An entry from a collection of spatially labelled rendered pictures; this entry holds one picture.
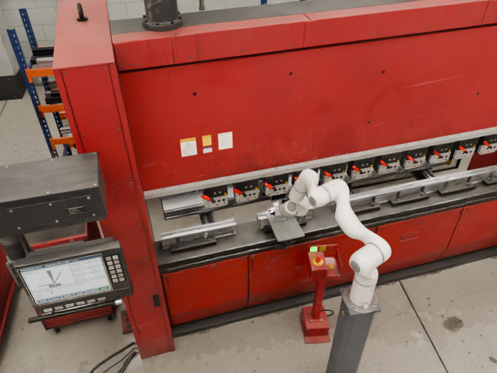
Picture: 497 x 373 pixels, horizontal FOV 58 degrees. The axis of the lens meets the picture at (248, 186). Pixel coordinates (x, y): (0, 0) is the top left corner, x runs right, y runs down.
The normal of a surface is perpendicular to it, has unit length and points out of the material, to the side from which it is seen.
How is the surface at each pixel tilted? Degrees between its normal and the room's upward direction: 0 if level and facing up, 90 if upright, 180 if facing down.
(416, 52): 90
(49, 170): 0
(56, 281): 90
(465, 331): 0
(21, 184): 1
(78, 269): 90
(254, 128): 90
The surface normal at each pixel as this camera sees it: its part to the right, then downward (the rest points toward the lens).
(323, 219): 0.00, -0.76
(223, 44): 0.28, 0.62
